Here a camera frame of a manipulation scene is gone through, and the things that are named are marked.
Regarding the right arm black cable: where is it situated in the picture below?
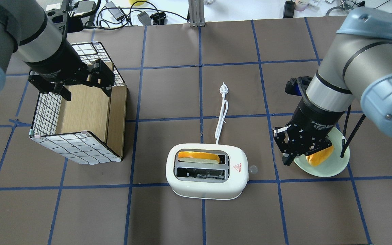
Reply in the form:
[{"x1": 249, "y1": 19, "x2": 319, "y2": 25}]
[{"x1": 340, "y1": 105, "x2": 366, "y2": 159}]

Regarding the black cable on desk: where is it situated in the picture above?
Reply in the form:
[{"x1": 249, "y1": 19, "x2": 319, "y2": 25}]
[{"x1": 91, "y1": 0, "x2": 188, "y2": 30}]

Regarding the aluminium frame post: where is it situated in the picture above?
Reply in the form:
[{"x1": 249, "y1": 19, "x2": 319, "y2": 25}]
[{"x1": 188, "y1": 0, "x2": 206, "y2": 27}]

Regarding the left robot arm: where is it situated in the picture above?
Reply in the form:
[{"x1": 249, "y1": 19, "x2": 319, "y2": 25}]
[{"x1": 0, "y1": 0, "x2": 115, "y2": 101}]

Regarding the white two-slot toaster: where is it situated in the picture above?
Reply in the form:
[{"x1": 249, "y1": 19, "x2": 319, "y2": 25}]
[{"x1": 165, "y1": 143, "x2": 249, "y2": 200}]

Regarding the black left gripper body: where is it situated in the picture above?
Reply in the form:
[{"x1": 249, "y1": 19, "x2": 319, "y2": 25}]
[{"x1": 28, "y1": 43, "x2": 89, "y2": 87}]

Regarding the black power adapter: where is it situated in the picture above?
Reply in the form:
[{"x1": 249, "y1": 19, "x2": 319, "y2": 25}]
[{"x1": 137, "y1": 11, "x2": 153, "y2": 26}]

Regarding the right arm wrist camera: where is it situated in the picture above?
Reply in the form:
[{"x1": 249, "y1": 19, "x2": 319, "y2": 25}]
[{"x1": 284, "y1": 76, "x2": 313, "y2": 96}]

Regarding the white toaster power cord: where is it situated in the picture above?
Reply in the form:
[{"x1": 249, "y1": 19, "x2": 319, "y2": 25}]
[{"x1": 215, "y1": 82, "x2": 230, "y2": 145}]

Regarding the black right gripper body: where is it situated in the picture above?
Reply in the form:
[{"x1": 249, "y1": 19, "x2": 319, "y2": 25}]
[{"x1": 288, "y1": 99, "x2": 343, "y2": 138}]

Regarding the golden triangular pastry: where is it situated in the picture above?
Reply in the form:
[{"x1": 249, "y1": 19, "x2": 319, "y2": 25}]
[{"x1": 306, "y1": 145, "x2": 334, "y2": 166}]

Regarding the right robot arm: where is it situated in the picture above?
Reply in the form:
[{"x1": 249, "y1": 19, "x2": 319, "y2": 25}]
[{"x1": 272, "y1": 7, "x2": 392, "y2": 166}]

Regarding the toast bread slice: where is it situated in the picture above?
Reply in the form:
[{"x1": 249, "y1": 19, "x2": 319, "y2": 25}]
[{"x1": 178, "y1": 151, "x2": 220, "y2": 164}]

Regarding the pale green plate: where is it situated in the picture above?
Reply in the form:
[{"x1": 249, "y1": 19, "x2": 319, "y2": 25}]
[{"x1": 294, "y1": 127, "x2": 350, "y2": 177}]

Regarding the wire grid wooden shelf box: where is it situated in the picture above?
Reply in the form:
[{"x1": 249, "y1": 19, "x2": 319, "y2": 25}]
[{"x1": 29, "y1": 42, "x2": 128, "y2": 165}]

